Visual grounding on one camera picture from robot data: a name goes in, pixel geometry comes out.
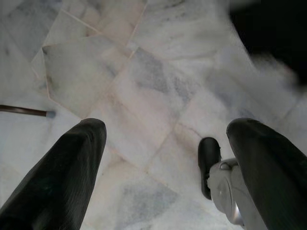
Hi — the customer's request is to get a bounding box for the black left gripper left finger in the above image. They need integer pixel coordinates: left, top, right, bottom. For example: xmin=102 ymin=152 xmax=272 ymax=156
xmin=0 ymin=118 xmax=107 ymax=230

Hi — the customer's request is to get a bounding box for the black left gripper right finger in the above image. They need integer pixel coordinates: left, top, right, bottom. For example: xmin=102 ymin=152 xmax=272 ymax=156
xmin=226 ymin=117 xmax=307 ymax=230

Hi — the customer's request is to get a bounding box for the black left robot foot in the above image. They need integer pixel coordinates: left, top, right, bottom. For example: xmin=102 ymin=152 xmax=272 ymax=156
xmin=198 ymin=137 xmax=222 ymax=200

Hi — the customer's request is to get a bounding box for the marble top folding table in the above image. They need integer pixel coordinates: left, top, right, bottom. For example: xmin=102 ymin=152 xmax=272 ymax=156
xmin=0 ymin=104 xmax=56 ymax=118

